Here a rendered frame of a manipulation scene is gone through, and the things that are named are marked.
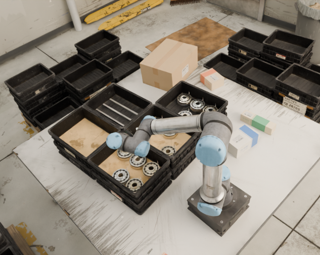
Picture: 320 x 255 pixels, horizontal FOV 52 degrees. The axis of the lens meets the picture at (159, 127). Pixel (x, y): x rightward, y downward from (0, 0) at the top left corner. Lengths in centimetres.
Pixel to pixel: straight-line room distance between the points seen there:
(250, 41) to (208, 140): 264
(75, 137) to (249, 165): 115
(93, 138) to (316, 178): 188
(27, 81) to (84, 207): 182
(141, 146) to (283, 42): 243
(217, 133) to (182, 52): 150
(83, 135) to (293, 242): 170
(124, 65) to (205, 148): 241
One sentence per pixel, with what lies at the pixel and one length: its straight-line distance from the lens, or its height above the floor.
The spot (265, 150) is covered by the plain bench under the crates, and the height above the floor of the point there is 70.
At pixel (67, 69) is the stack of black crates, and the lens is 370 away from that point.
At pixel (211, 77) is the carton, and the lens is 262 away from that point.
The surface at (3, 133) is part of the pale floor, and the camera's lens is 385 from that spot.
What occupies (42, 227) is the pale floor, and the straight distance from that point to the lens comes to 294.
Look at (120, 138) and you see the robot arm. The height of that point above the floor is 130.
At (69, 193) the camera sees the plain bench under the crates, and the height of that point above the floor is 70.
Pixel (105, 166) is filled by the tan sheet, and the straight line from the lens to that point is 202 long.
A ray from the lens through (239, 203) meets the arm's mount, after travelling 184.
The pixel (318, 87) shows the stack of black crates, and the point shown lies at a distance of 311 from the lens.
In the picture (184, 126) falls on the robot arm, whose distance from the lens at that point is 144.
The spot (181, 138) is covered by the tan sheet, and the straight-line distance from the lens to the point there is 208.
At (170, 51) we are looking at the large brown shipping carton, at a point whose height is 90.
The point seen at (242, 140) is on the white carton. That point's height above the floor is 79.
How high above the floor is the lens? 239
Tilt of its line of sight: 46 degrees down
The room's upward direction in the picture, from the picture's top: 8 degrees counter-clockwise
